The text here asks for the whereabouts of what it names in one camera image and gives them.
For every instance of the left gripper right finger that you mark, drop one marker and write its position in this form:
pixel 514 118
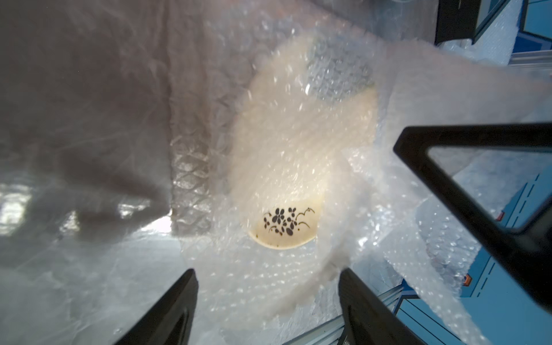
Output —
pixel 366 318

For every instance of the black white checkerboard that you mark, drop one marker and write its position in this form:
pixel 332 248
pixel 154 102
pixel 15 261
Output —
pixel 466 19

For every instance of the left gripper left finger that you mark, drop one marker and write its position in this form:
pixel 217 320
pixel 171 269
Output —
pixel 170 319

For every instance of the bubble plate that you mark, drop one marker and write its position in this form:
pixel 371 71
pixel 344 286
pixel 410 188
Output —
pixel 284 121

